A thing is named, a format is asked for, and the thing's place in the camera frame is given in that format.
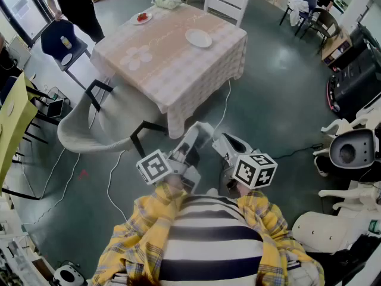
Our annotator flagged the white round device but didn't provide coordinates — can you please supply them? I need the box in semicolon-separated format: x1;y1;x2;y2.
52;263;81;286

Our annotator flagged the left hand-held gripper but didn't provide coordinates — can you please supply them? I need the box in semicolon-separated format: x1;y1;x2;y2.
136;120;214;195

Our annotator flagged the grey tablet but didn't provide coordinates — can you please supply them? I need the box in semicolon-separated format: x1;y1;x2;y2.
46;99;65;119

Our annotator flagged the grey upholstered chair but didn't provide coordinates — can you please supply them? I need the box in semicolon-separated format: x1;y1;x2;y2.
57;79;169;157

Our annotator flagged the white garment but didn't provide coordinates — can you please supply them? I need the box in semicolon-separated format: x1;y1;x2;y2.
287;0;310;27

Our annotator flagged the pale green tissue pack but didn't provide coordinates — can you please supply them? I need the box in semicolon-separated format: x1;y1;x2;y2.
154;0;182;10

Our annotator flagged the brown curved chair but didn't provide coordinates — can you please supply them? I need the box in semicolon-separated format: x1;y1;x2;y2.
300;7;342;55

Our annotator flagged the white plate with red food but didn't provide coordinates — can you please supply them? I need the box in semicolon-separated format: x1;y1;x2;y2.
130;11;153;26

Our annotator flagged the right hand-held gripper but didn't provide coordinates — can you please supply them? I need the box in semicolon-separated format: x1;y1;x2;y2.
211;132;278;195

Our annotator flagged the cluttered white shelf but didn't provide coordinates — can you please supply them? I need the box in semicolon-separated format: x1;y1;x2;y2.
0;213;54;286

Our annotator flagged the person's right forearm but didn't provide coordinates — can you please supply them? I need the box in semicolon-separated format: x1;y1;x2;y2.
236;186;325;286

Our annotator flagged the person's striped torso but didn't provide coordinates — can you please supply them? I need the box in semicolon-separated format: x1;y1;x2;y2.
160;194;264;282

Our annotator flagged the person's left forearm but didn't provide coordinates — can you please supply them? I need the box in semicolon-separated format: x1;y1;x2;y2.
90;176;188;286

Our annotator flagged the white humanoid robot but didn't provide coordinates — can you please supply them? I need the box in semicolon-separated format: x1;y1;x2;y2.
290;92;381;254

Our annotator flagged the yellow green tablecloth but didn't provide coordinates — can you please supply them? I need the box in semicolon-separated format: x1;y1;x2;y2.
0;72;39;187

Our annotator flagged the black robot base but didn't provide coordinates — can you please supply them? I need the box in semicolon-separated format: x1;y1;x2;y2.
326;49;381;122

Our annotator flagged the pink flower tablecloth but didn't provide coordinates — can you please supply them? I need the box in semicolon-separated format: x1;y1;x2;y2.
90;3;248;139

